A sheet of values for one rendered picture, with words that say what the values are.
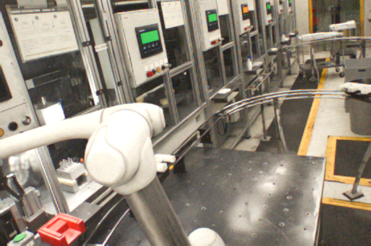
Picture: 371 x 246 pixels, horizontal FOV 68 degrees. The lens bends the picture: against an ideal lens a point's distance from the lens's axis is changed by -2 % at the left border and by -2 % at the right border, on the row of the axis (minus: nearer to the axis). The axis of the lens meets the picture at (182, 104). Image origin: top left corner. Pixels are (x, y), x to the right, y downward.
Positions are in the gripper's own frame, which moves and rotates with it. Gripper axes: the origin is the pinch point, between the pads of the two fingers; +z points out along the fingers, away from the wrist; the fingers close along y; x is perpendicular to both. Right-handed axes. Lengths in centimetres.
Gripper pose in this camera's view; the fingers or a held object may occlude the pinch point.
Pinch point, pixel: (10, 217)
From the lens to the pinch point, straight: 128.3
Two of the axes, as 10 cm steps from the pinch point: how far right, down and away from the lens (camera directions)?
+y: -4.8, 3.3, -8.1
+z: 1.7, 9.4, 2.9
